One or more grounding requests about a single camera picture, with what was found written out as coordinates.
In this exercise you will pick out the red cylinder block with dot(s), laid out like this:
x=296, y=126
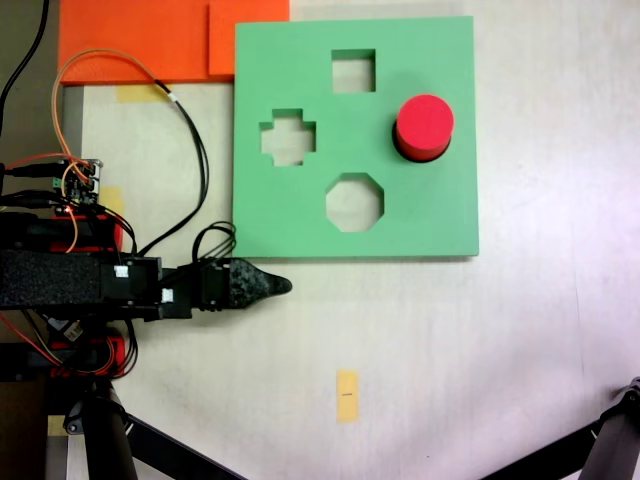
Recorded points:
x=425, y=127

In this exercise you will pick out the yellow tape strip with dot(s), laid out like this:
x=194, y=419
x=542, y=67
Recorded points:
x=347, y=397
x=114, y=200
x=137, y=94

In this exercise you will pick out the small circuit board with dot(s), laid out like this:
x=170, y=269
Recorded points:
x=80, y=182

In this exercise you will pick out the green shape sorter board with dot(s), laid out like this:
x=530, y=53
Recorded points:
x=430, y=215

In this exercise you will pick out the black tripod leg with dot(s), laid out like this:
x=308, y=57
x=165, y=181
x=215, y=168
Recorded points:
x=105, y=440
x=615, y=440

